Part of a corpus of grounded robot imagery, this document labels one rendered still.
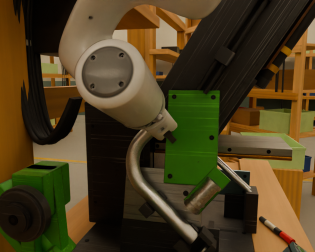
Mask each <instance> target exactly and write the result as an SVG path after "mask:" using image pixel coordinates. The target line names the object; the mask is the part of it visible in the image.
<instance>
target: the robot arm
mask: <svg viewBox="0 0 315 252"><path fill-rule="evenodd" d="M221 1H222V0H77V1H76V3H75V5H74V7H73V9H72V11H71V13H70V16H69V18H68V20H67V23H66V25H65V28H64V30H63V33H62V36H61V39H60V43H59V48H58V57H59V60H60V62H61V64H62V66H63V67H64V69H65V70H66V71H67V72H68V73H69V74H70V75H71V76H72V77H73V78H74V79H75V83H76V87H77V90H78V92H79V94H80V95H81V97H82V98H83V99H84V100H85V101H86V102H87V103H89V104H90V105H92V106H93V107H95V108H97V109H98V110H100V111H102V112H103V113H105V114H107V115H108V116H110V117H112V118H113V119H115V120H117V121H118V122H120V123H122V124H123V125H124V126H125V127H127V128H131V129H135V130H143V129H145V130H146V131H147V132H148V133H150V134H151V135H152V136H153V137H155V138H156V139H157V140H160V141H162V140H163V139H164V138H167V139H168V140H169V141H170V142H171V143H172V144H173V143H174V142H175V141H176V140H177V139H176V138H175V137H174V136H173V135H172V131H174V130H175V129H176V128H177V127H178V125H177V123H176V122H175V120H174V119H173V118H172V117H171V115H170V114H169V113H168V111H167V110H166V109H165V104H166V103H165V97H164V94H163V92H162V90H161V88H160V87H159V85H158V83H157V82H156V80H155V78H154V76H153V75H152V73H151V71H150V69H149V68H148V66H147V64H146V62H145V61H144V59H143V57H142V55H141V54H140V52H139V51H138V50H137V49H136V48H135V47H134V46H133V45H131V44H130V43H128V42H126V41H123V40H120V39H113V38H112V37H113V33H114V31H115V29H116V27H117V25H118V23H119V22H120V20H121V19H122V17H123V16H124V15H125V14H126V13H127V12H128V11H130V10H131V9H133V8H134V7H137V6H140V5H152V6H155V7H158V8H161V9H163V10H166V11H168V12H171V13H174V14H176V15H179V16H181V17H184V18H187V19H191V20H200V19H203V18H205V17H207V16H208V15H209V14H211V13H212V12H213V11H214V10H215V9H216V7H217V6H218V5H219V3H220V2H221Z"/></svg>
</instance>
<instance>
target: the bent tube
mask: <svg viewBox="0 0 315 252"><path fill-rule="evenodd" d="M152 138H153V136H152V135H151V134H150V133H149V132H147V131H146V130H145V129H141V130H140V131H139V132H138V133H137V134H136V136H135V137H134V138H133V140H132V141H131V143H130V145H129V147H128V150H127V154H126V171H127V175H128V178H129V180H130V183H131V184H132V186H133V187H134V189H135V190H136V191H137V192H138V193H139V194H140V195H141V196H142V197H143V198H144V199H145V200H146V201H147V202H148V203H149V205H150V206H151V207H152V208H153V209H154V210H155V211H156V212H157V213H158V214H159V215H160V216H161V217H162V218H163V219H164V220H165V221H166V222H167V223H168V224H169V225H170V226H171V227H172V228H173V229H174V230H175V231H176V232H177V233H178V234H179V235H180V236H181V237H182V238H183V239H184V240H185V241H186V242H187V243H188V245H191V244H192V243H193V242H194V241H195V239H196V238H197V237H198V236H199V234H198V233H197V232H196V231H195V229H194V228H193V227H192V226H191V225H190V224H189V223H188V222H187V221H186V220H185V219H184V218H183V217H182V216H181V215H180V214H179V213H178V212H177V211H176V210H175V209H174V208H173V207H172V206H171V205H170V204H169V203H168V202H167V201H166V200H165V199H164V198H163V197H162V196H161V195H160V194H159V193H158V192H157V191H156V190H155V189H154V188H153V187H152V186H151V185H150V184H149V183H148V182H147V181H146V180H145V179H144V177H143V175H142V173H141V169H140V155H141V152H142V150H143V148H144V146H145V145H146V144H147V142H148V141H150V140H151V139H152Z"/></svg>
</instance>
